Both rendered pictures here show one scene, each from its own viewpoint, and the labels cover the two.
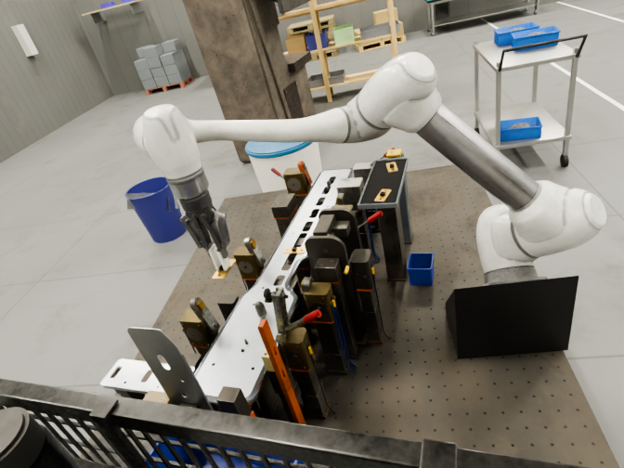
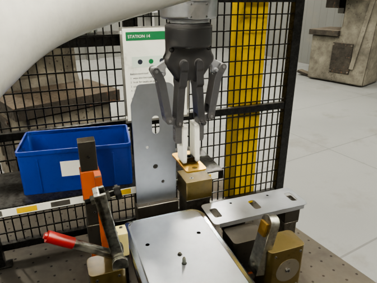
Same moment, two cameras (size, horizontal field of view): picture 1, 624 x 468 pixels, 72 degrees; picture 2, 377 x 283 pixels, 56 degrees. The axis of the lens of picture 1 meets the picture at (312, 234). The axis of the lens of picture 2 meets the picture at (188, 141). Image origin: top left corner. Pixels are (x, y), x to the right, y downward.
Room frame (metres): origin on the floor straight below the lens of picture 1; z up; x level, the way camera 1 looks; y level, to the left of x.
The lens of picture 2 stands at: (1.40, -0.15, 1.54)
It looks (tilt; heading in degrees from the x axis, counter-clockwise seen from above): 22 degrees down; 135
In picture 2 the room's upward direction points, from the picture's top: straight up
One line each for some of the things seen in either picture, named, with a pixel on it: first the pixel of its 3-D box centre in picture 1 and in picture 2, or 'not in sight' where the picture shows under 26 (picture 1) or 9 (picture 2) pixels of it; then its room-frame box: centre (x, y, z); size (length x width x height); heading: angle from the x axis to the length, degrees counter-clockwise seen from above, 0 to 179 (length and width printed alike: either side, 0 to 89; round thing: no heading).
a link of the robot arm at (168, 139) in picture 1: (169, 139); not in sight; (1.00, 0.27, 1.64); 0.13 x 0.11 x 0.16; 26
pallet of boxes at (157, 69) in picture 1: (162, 67); not in sight; (11.61, 2.55, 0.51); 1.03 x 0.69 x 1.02; 76
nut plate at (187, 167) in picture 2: (223, 267); (188, 159); (0.99, 0.26, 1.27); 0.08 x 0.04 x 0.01; 156
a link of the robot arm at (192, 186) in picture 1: (188, 182); (188, 2); (0.99, 0.26, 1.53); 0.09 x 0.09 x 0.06
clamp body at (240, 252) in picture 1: (254, 285); not in sight; (1.41, 0.28, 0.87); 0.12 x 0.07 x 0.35; 66
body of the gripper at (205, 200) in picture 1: (199, 208); (188, 51); (0.99, 0.26, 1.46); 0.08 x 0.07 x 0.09; 66
